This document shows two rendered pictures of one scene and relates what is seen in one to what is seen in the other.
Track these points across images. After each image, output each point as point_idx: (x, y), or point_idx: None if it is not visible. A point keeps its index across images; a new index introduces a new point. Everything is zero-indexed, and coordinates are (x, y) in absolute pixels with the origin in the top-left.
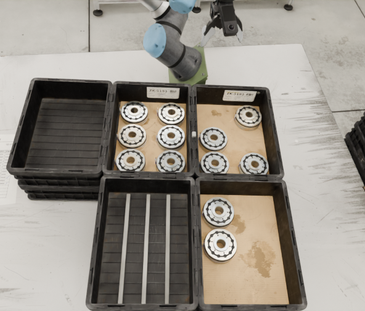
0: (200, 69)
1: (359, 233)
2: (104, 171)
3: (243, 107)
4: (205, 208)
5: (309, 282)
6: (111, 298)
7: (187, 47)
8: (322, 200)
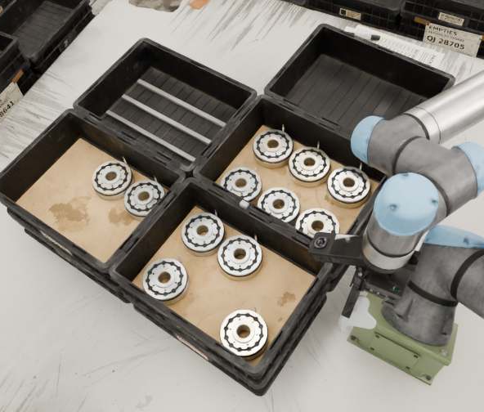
0: (382, 320)
1: (4, 400)
2: (261, 95)
3: (264, 335)
4: (157, 185)
5: (21, 286)
6: (150, 79)
7: (431, 308)
8: (77, 393)
